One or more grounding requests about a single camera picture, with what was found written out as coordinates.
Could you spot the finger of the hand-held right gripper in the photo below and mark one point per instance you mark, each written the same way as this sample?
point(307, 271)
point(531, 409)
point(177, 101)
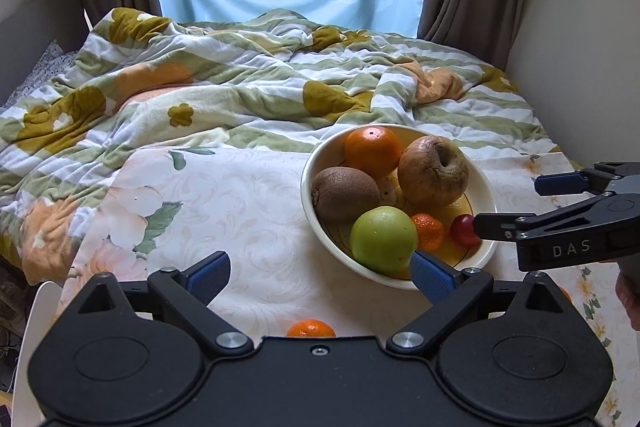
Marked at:
point(492, 227)
point(562, 183)

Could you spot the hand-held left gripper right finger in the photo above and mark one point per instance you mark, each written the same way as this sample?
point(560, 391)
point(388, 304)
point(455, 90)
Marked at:
point(430, 276)

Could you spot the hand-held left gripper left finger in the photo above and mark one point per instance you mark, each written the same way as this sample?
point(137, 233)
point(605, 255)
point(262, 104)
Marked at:
point(209, 278)

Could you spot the red cherry tomato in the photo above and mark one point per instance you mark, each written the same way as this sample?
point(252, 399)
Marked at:
point(462, 231)

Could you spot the small mandarin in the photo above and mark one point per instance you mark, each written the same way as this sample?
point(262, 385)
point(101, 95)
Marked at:
point(311, 329)
point(429, 232)

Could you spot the green apple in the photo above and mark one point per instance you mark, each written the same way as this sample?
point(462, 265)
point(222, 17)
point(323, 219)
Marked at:
point(382, 239)

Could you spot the wrinkled brown apple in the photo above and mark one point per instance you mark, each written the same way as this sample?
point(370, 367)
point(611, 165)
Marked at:
point(430, 172)

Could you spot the brown kiwi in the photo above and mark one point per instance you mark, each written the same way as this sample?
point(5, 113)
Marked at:
point(345, 194)

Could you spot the large orange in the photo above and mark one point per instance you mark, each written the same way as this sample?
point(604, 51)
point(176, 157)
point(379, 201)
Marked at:
point(372, 152)

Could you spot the cream ceramic bowl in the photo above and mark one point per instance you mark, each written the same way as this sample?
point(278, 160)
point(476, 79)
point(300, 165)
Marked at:
point(320, 157)

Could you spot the person's right hand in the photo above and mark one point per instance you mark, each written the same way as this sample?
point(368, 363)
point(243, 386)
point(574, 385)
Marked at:
point(631, 299)

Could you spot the floral tablecloth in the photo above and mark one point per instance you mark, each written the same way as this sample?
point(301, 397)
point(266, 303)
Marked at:
point(240, 207)

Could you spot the striped floral blanket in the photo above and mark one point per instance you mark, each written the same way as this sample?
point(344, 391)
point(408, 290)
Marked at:
point(225, 82)

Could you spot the grey headboard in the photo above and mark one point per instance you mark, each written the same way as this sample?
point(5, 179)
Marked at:
point(40, 22)

